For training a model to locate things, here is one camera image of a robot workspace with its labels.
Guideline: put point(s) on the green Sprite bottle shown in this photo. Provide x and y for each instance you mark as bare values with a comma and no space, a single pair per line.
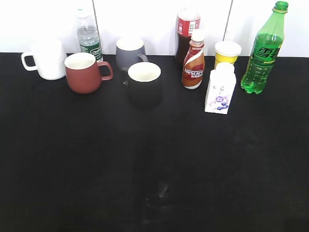
266,47

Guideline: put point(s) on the yellow cup white lid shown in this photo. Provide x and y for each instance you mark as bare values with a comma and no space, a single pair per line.
226,51

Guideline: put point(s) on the cola bottle red label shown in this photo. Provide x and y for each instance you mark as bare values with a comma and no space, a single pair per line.
188,19

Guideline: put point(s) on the black ceramic mug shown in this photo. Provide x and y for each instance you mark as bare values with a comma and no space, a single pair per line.
144,84

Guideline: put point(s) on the brown Nescafe coffee bottle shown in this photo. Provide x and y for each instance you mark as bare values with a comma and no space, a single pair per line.
194,62

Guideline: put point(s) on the grey ceramic mug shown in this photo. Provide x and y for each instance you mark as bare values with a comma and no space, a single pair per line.
130,50

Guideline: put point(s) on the white blueberry yogurt carton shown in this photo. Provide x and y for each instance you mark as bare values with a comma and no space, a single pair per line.
220,89

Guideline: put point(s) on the red ceramic mug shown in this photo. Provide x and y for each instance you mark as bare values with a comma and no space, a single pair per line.
83,74

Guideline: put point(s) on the clear water bottle green label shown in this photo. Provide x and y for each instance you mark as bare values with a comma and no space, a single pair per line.
88,35

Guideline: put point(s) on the white ceramic mug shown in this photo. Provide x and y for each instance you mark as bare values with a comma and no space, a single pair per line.
49,57

